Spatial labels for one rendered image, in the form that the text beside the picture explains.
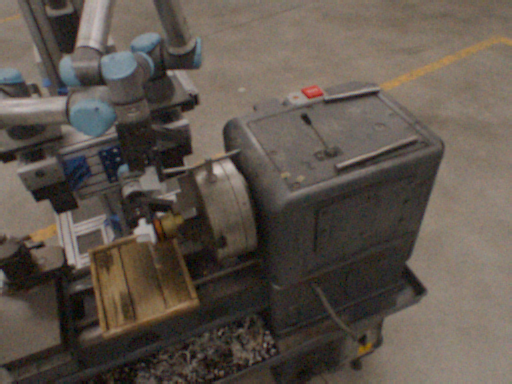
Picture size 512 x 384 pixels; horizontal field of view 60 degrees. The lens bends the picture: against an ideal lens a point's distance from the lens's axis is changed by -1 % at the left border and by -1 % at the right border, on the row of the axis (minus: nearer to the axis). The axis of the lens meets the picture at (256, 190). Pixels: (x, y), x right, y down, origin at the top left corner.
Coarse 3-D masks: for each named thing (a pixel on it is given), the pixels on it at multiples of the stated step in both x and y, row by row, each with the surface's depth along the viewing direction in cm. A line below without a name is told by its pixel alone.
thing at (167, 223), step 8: (160, 216) 137; (168, 216) 136; (176, 216) 137; (152, 224) 135; (160, 224) 135; (168, 224) 135; (176, 224) 136; (160, 232) 135; (168, 232) 135; (176, 232) 135; (160, 240) 136
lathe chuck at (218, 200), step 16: (192, 176) 134; (224, 176) 131; (208, 192) 128; (224, 192) 128; (208, 208) 126; (224, 208) 127; (208, 224) 132; (224, 224) 127; (240, 224) 129; (240, 240) 131; (224, 256) 134
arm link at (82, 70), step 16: (96, 0) 117; (112, 0) 121; (96, 16) 116; (112, 16) 121; (80, 32) 114; (96, 32) 114; (80, 48) 111; (96, 48) 112; (64, 64) 109; (80, 64) 109; (96, 64) 109; (64, 80) 111; (80, 80) 110; (96, 80) 110
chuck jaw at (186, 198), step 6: (180, 180) 137; (186, 180) 138; (180, 186) 137; (186, 186) 138; (192, 186) 138; (180, 192) 137; (186, 192) 138; (192, 192) 138; (180, 198) 137; (186, 198) 138; (192, 198) 138; (174, 204) 137; (180, 204) 137; (186, 204) 138; (192, 204) 138; (198, 204) 139; (174, 210) 137; (180, 210) 138
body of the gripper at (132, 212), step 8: (136, 192) 146; (120, 200) 146; (128, 200) 146; (136, 200) 146; (128, 208) 140; (136, 208) 141; (128, 216) 138; (136, 216) 138; (128, 224) 139; (136, 224) 141
